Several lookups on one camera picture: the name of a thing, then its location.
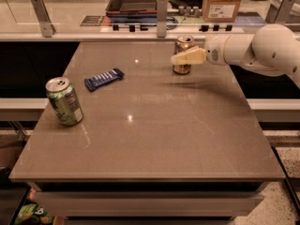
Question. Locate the blue snack bar wrapper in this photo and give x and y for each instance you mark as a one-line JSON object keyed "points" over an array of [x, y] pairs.
{"points": [[103, 79]]}

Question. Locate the right metal glass bracket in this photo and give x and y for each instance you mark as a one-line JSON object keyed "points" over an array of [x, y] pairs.
{"points": [[280, 15]]}

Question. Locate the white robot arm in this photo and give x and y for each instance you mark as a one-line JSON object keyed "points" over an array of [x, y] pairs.
{"points": [[272, 51]]}

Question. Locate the green snack bag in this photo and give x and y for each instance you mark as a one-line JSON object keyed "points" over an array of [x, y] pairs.
{"points": [[33, 214]]}

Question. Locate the metal glass bracket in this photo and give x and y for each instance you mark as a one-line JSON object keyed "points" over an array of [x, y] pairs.
{"points": [[45, 24], [162, 18], [280, 15]]}

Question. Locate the cardboard box with label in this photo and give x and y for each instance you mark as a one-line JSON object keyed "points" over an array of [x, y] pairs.
{"points": [[220, 11]]}

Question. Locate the green soda can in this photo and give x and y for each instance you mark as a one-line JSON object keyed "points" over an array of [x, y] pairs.
{"points": [[64, 101]]}

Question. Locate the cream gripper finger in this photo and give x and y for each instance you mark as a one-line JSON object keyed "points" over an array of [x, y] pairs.
{"points": [[192, 56]]}

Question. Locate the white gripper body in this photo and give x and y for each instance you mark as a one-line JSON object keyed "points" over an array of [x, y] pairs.
{"points": [[213, 51]]}

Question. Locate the table drawer front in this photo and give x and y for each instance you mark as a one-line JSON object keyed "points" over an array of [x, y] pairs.
{"points": [[148, 204]]}

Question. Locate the open dark tray box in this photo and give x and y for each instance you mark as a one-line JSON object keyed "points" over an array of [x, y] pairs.
{"points": [[132, 7]]}

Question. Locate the middle metal glass bracket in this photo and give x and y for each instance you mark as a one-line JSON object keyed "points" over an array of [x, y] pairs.
{"points": [[162, 18]]}

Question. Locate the left metal glass bracket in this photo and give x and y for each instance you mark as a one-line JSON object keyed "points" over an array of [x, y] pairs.
{"points": [[45, 24]]}

